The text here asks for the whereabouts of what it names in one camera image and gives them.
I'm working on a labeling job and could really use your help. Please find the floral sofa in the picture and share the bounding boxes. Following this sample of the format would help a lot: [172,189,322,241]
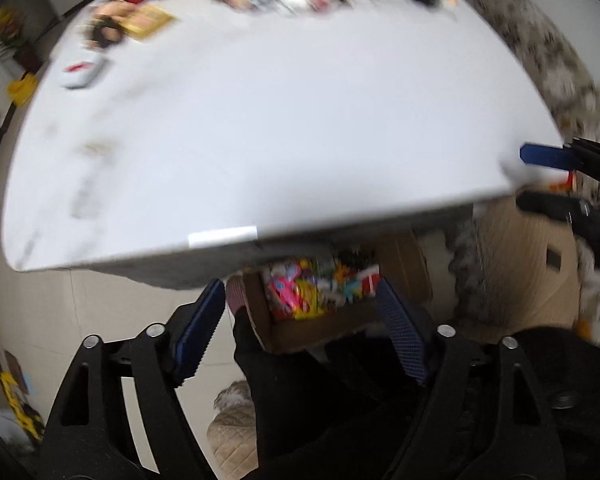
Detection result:
[450,0,600,196]

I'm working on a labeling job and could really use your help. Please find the cardboard box with handle hole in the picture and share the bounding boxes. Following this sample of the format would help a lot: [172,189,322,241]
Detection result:
[472,195,583,343]

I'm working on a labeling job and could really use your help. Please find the pile of colourful packets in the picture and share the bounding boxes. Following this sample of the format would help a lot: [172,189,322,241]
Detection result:
[262,255,381,322]

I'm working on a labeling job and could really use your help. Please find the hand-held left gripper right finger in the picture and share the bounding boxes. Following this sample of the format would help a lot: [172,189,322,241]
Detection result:
[375,277,566,480]

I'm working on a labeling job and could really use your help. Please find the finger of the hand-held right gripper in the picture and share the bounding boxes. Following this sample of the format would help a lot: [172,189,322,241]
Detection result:
[517,190,595,222]
[519,137,600,186]

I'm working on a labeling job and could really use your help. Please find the yellow plastic stool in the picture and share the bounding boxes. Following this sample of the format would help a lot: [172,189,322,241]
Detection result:
[7,72,40,107]

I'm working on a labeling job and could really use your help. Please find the golden snack packet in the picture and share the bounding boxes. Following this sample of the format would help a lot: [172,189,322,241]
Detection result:
[122,4,176,43]

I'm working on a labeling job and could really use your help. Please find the black-haired doll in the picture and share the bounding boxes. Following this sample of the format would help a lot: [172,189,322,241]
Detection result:
[82,0,131,51]

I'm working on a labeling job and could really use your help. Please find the person's black pants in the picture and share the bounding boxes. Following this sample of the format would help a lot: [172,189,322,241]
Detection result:
[232,305,600,480]

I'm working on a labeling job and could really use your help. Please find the white device with red stripe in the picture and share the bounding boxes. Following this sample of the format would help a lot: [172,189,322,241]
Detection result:
[60,57,108,91]

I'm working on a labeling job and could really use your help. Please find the potted yellow flower plant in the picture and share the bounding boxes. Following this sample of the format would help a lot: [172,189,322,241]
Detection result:
[0,7,43,73]

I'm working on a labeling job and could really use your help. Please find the yellow toy excavator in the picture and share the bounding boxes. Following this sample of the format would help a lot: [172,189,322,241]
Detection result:
[0,367,46,443]

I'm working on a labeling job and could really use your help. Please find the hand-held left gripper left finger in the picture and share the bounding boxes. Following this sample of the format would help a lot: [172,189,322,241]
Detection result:
[40,277,228,480]

